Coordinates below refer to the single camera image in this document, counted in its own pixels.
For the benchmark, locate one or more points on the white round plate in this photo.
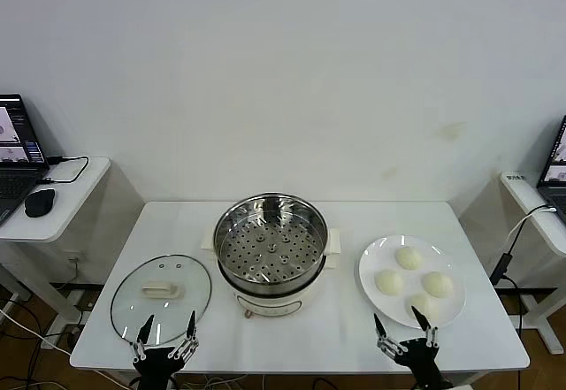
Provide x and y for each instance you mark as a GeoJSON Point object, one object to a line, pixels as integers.
{"type": "Point", "coordinates": [380, 257]}

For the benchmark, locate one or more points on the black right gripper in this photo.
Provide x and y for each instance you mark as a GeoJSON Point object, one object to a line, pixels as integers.
{"type": "Point", "coordinates": [420, 359]}

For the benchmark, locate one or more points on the white side desk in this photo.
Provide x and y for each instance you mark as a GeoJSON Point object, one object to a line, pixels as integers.
{"type": "Point", "coordinates": [71, 204]}
{"type": "Point", "coordinates": [526, 195]}

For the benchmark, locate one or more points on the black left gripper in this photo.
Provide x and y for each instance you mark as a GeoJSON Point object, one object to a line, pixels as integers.
{"type": "Point", "coordinates": [157, 365]}

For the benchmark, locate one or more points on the black open laptop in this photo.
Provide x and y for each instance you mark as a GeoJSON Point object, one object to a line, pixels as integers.
{"type": "Point", "coordinates": [17, 178]}
{"type": "Point", "coordinates": [555, 186]}

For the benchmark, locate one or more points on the black computer mouse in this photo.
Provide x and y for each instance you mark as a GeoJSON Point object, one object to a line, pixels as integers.
{"type": "Point", "coordinates": [40, 202]}

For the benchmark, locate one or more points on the cream electric cooker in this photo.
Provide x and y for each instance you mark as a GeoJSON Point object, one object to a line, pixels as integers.
{"type": "Point", "coordinates": [274, 303]}

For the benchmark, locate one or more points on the white wall socket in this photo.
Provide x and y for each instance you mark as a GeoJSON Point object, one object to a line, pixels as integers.
{"type": "Point", "coordinates": [76, 258]}

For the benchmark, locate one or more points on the stainless steel steamer basket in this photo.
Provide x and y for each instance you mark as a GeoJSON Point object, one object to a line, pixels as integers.
{"type": "Point", "coordinates": [269, 253]}

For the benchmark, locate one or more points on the white steamed baozi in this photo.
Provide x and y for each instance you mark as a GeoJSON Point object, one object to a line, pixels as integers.
{"type": "Point", "coordinates": [424, 299]}
{"type": "Point", "coordinates": [389, 281]}
{"type": "Point", "coordinates": [409, 258]}
{"type": "Point", "coordinates": [438, 285]}

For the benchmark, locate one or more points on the black power adapter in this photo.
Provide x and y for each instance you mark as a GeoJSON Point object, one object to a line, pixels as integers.
{"type": "Point", "coordinates": [502, 268]}

